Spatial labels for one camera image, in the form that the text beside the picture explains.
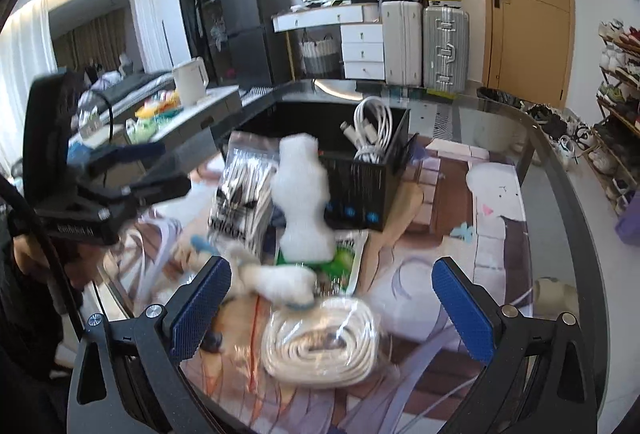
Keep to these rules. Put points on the black storage box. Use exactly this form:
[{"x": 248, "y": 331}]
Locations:
[{"x": 360, "y": 184}]

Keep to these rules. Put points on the woven laundry basket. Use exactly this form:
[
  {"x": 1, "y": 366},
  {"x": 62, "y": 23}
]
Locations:
[{"x": 319, "y": 54}]

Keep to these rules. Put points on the black and white striped bag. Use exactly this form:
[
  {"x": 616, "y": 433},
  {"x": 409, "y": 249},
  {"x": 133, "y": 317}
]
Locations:
[{"x": 240, "y": 209}]

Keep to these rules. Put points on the white foam piece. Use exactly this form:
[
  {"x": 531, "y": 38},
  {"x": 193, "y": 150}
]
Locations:
[{"x": 300, "y": 204}]

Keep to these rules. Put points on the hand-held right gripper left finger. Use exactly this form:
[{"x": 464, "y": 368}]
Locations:
[{"x": 200, "y": 309}]

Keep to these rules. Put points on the person's left hand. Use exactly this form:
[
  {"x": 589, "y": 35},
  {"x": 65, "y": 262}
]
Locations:
[{"x": 75, "y": 261}]

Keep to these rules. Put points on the pile of snack packets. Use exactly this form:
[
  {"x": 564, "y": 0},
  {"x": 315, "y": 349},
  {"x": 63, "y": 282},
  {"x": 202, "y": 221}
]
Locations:
[{"x": 155, "y": 111}]

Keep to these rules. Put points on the white dressing table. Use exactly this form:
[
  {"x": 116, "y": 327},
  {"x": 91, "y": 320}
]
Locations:
[{"x": 345, "y": 36}]

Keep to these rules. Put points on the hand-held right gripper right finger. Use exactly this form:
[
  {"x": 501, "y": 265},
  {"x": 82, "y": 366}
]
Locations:
[{"x": 462, "y": 314}]

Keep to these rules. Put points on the white plush toy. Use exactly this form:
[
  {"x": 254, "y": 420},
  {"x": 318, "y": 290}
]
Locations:
[{"x": 272, "y": 281}]

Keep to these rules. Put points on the white suitcase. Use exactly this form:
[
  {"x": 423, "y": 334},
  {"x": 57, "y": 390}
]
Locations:
[{"x": 400, "y": 41}]

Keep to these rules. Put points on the shoe rack with shoes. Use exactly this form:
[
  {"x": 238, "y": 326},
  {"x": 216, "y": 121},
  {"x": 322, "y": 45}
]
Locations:
[{"x": 620, "y": 114}]

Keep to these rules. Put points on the purple rolled mat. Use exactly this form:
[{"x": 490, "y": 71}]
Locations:
[{"x": 629, "y": 224}]

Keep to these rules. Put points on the black fridge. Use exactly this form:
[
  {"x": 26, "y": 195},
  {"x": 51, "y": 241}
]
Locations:
[{"x": 252, "y": 19}]

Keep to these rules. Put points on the wooden door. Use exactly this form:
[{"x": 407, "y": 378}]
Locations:
[{"x": 530, "y": 4}]

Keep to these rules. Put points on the silver suitcase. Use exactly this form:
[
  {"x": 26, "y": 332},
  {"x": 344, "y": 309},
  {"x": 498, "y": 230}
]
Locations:
[{"x": 445, "y": 49}]

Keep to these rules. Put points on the green medicine packet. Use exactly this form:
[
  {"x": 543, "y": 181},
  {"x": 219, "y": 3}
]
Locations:
[{"x": 345, "y": 259}]

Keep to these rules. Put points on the grey low cabinet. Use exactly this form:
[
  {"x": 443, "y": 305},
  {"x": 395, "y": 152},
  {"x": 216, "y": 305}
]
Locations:
[{"x": 200, "y": 111}]

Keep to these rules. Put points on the white kettle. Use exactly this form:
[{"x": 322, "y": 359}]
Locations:
[{"x": 190, "y": 79}]

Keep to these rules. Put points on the printed desk mat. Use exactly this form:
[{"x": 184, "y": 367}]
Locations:
[{"x": 450, "y": 214}]

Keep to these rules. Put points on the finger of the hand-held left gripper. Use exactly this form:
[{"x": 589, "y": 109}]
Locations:
[
  {"x": 135, "y": 152},
  {"x": 160, "y": 191}
]

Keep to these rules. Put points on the pile of shoes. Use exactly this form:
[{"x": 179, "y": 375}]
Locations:
[{"x": 555, "y": 124}]

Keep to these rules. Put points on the bed with dark bedding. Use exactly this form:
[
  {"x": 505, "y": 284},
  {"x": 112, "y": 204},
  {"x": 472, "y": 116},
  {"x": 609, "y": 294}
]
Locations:
[{"x": 130, "y": 81}]

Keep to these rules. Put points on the trash bin with black bag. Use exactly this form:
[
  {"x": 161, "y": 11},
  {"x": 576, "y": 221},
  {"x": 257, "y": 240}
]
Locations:
[{"x": 492, "y": 95}]

